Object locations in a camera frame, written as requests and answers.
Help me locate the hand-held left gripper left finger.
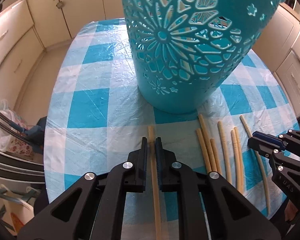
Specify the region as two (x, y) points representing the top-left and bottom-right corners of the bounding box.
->
(17, 137), (148, 240)

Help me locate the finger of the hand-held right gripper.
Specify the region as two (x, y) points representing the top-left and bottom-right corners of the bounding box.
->
(247, 136), (300, 200)
(252, 129), (300, 155)

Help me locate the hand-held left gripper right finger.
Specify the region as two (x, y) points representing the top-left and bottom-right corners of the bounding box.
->
(155, 137), (282, 240)

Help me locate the long bamboo chopstick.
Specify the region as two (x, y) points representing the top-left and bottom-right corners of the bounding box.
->
(240, 115), (270, 215)
(148, 126), (163, 240)

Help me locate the bunch of beige chopsticks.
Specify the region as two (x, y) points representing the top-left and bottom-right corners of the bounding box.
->
(195, 114), (245, 194)

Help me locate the teal cut-out plastic basket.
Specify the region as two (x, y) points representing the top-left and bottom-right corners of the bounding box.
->
(118, 0), (285, 114)

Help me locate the cream panelled cabinet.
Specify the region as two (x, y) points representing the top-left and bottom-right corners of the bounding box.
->
(252, 2), (300, 117)

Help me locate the blue white checkered tablecloth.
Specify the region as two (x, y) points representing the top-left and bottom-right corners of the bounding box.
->
(44, 17), (300, 240)

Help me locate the white plastic chair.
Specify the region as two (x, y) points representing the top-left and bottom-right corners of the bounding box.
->
(0, 184), (40, 230)

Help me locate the orange patterned board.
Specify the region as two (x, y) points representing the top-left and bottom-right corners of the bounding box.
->
(9, 211), (25, 230)

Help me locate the floral plastic bag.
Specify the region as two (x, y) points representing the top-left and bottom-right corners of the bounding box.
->
(0, 99), (28, 153)

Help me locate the cream drawer cabinet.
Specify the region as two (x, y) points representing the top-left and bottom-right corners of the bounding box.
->
(0, 0), (47, 110)

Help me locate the cream cabinet with doors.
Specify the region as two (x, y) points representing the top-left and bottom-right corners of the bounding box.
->
(27, 0), (127, 48)

